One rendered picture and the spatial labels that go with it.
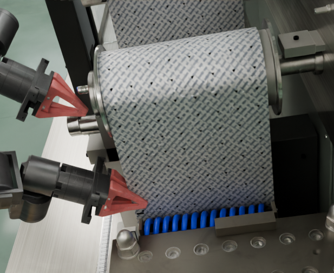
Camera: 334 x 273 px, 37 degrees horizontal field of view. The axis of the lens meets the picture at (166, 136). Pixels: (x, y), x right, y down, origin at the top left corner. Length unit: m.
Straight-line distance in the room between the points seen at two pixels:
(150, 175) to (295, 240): 0.25
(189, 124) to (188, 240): 0.19
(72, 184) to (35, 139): 2.34
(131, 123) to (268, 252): 0.28
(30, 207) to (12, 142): 2.35
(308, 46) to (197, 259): 0.36
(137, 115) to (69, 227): 0.43
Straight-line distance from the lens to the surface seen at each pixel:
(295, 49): 0.75
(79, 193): 0.81
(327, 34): 0.74
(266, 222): 0.81
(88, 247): 1.04
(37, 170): 0.80
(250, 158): 0.80
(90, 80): 0.77
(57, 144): 1.35
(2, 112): 3.56
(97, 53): 0.75
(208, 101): 0.73
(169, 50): 0.74
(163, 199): 0.84
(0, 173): 0.79
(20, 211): 0.88
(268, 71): 0.73
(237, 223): 0.81
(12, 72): 0.80
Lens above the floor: 1.63
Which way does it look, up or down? 35 degrees down
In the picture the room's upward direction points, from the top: 12 degrees counter-clockwise
